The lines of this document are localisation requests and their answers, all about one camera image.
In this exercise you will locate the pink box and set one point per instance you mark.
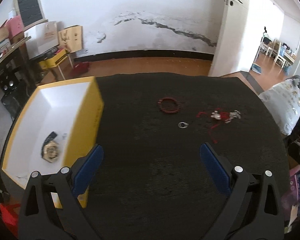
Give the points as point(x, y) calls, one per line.
point(14, 26)

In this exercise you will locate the black gold wrist watch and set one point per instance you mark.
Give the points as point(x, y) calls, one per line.
point(50, 149)

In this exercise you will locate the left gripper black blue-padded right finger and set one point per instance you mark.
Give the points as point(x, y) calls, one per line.
point(253, 206)

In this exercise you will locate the red bag on floor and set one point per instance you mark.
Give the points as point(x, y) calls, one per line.
point(79, 69)

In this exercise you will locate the white framed monitor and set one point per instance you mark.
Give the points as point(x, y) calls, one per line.
point(31, 12)

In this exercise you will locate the black side desk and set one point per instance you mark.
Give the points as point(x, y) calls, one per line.
point(16, 60)

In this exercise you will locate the black speaker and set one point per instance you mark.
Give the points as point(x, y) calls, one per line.
point(8, 81)

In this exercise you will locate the white chair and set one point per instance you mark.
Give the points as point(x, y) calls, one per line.
point(279, 51)

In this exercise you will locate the white door with handle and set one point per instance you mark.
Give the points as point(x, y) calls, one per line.
point(227, 55)

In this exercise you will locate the white patterned pillow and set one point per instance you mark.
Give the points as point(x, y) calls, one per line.
point(282, 100)

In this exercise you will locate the red plastic bag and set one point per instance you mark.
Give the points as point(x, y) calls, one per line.
point(9, 217)

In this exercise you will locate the yellow cardboard box white inside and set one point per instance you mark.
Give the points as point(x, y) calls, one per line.
point(73, 109)

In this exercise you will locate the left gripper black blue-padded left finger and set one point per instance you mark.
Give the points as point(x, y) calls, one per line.
point(50, 208)

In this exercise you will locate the white paper shopping bag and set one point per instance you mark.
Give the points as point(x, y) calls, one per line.
point(43, 37)

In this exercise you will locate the black patterned table cloth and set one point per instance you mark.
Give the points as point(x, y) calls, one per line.
point(152, 183)

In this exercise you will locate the brown paper shopping bag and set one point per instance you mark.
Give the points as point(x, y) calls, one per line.
point(71, 38)

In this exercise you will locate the yellow flat box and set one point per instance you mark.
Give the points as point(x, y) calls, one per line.
point(52, 61)

